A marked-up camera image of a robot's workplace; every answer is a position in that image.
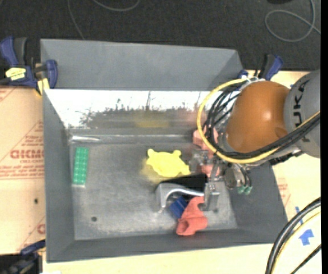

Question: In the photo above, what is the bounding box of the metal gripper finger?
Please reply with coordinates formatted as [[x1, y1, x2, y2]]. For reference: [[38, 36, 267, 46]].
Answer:
[[205, 183, 221, 212], [189, 150, 211, 173]]

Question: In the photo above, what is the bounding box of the black flat thing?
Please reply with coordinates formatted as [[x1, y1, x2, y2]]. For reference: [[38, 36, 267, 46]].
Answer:
[[177, 174, 209, 193]]

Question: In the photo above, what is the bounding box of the salmon red toy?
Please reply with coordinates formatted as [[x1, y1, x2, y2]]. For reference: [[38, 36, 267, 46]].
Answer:
[[175, 196, 209, 237]]

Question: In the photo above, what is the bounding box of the yellow flat toy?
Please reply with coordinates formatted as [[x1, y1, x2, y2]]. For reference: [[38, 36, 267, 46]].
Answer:
[[142, 148, 192, 183]]

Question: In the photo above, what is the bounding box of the blue small block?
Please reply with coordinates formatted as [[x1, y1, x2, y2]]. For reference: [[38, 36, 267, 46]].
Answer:
[[168, 197, 188, 219]]

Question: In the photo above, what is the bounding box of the grey and white tool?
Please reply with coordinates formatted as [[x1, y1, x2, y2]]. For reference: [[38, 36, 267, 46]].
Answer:
[[155, 182, 207, 211]]

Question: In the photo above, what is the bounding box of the grey metal bin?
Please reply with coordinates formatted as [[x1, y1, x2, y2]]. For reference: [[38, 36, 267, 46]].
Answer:
[[39, 38, 289, 263]]

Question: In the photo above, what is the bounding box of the dark green flat block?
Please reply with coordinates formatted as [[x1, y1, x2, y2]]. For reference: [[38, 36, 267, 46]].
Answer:
[[71, 147, 90, 188]]

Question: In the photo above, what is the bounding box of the brown cardboard board red print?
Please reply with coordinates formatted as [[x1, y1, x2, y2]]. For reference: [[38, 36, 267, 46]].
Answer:
[[0, 70, 322, 257]]

